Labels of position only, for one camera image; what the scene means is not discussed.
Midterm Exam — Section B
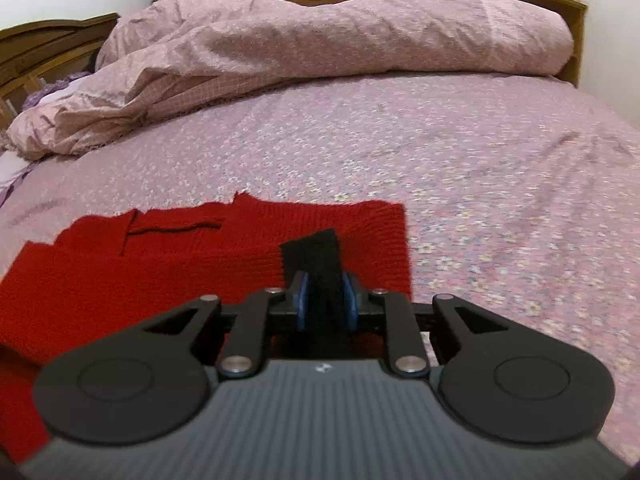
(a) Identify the pink floral bed sheet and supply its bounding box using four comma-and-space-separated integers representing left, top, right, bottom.
0, 72, 640, 466

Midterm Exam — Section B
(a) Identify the purple ruffled cloth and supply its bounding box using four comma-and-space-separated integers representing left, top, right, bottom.
20, 72, 93, 108

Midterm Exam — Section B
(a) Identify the pink floral duvet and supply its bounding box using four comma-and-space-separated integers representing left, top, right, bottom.
0, 0, 575, 162

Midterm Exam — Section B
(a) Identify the red knit cardigan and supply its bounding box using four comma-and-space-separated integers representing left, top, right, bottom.
0, 191, 413, 463

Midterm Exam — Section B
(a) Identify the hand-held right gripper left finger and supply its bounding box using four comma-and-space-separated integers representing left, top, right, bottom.
142, 270, 311, 378

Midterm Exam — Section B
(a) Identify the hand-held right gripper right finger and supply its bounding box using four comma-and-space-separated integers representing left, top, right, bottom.
342, 270, 506, 378

